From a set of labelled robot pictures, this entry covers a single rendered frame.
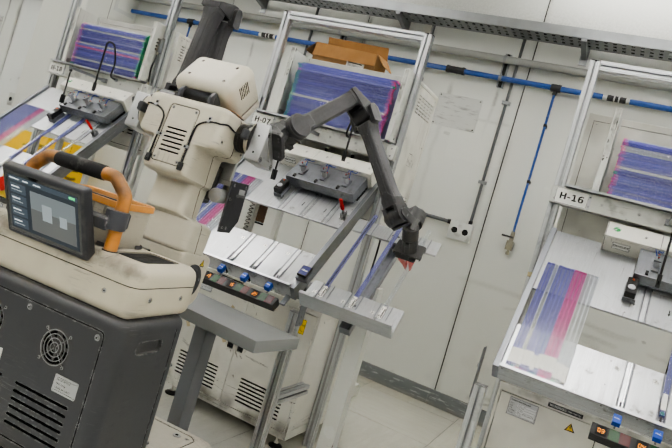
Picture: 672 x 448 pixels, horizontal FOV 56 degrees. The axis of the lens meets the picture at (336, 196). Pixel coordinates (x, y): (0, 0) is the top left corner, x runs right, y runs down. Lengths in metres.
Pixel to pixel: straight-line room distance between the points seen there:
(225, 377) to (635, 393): 1.64
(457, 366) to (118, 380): 2.93
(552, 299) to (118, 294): 1.47
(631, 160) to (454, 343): 2.01
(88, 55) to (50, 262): 2.37
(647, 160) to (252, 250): 1.53
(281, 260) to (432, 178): 1.97
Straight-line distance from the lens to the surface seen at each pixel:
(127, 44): 3.70
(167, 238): 1.90
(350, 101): 2.19
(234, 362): 2.89
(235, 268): 2.50
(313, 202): 2.76
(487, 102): 4.29
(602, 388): 2.18
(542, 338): 2.24
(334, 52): 3.38
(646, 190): 2.58
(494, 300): 4.13
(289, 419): 2.79
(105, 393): 1.56
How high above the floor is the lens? 1.08
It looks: level
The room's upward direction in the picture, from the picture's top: 17 degrees clockwise
